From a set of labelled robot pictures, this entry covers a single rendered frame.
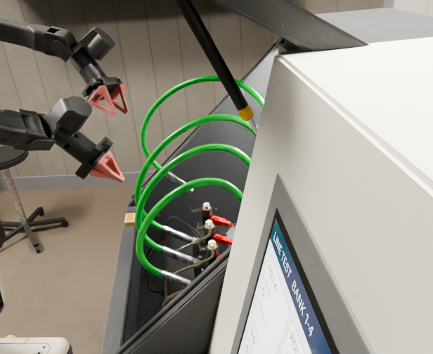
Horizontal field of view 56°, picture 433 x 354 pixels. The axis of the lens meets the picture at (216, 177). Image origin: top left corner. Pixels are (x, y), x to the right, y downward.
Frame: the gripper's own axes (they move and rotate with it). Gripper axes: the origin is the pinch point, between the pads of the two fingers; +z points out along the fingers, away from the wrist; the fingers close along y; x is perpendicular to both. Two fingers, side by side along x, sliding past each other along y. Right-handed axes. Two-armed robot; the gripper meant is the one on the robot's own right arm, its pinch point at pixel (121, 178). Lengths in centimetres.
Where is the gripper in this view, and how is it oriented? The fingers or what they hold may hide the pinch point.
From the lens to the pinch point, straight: 101.9
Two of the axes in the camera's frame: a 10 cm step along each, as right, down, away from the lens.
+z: 7.5, 6.2, 2.2
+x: 1.4, -4.8, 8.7
